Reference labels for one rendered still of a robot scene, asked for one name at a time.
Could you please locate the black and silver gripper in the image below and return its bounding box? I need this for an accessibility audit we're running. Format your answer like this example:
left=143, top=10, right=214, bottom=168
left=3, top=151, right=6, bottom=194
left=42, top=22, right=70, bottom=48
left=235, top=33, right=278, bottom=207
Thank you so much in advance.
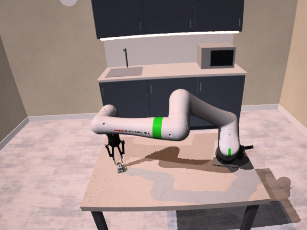
left=105, top=134, right=125, bottom=165

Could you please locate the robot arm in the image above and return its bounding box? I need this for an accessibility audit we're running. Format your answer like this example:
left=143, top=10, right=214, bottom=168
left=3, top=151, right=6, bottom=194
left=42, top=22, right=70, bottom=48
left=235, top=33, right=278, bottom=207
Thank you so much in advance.
left=91, top=89, right=254, bottom=164

